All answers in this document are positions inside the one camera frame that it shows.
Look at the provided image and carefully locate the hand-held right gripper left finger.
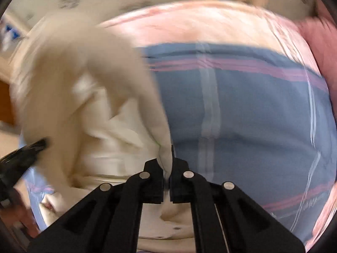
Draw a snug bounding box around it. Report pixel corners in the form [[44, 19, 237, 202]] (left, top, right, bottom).
[[28, 159, 166, 253]]

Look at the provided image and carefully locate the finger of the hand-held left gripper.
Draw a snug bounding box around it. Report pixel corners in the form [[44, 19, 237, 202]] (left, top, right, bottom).
[[0, 138, 51, 191]]

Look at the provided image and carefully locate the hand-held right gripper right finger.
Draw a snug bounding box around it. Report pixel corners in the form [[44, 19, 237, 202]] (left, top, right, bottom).
[[169, 144, 304, 253]]

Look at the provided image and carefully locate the cream and pink hooded jacket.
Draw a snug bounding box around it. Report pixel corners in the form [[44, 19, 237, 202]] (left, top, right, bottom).
[[10, 13, 196, 241]]

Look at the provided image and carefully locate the person's left hand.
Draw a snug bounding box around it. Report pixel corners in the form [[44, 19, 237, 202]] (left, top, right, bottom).
[[0, 187, 40, 239]]

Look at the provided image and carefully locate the brown wooden door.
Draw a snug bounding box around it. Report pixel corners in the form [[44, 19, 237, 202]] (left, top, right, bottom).
[[0, 80, 18, 127]]

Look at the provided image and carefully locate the blue plaid bed cover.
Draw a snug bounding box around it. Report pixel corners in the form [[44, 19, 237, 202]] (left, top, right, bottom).
[[20, 42, 333, 247]]

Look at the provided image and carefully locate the bed with pink sheet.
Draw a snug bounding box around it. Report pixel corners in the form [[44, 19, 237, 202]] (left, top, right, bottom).
[[99, 0, 334, 246]]

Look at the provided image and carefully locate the pink fleece quilt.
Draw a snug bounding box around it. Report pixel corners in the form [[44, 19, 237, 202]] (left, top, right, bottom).
[[297, 3, 337, 111]]

